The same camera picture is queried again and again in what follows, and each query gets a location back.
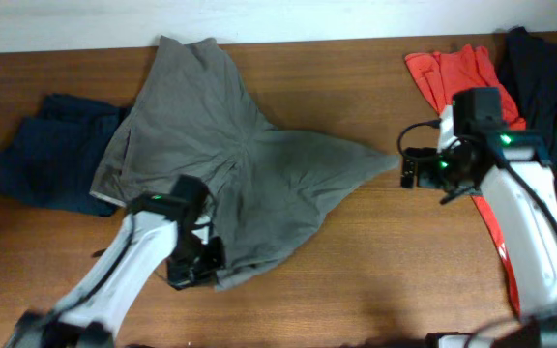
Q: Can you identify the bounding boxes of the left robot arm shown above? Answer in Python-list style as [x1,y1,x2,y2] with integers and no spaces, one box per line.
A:
[6,175,225,347]

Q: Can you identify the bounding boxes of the black printed t-shirt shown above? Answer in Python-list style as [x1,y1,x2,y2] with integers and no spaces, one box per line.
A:
[493,25,557,272]

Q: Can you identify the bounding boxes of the folded navy blue garment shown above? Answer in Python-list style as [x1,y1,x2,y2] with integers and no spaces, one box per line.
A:
[0,94,130,217]

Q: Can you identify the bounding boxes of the grey shorts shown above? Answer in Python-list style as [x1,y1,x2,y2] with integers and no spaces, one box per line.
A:
[90,37,398,291]

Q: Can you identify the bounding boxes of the red orange garment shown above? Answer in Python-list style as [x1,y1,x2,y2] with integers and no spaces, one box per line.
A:
[403,43,557,316]

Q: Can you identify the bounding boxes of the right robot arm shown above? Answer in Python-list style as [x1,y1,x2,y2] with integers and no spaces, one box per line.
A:
[397,87,557,347]

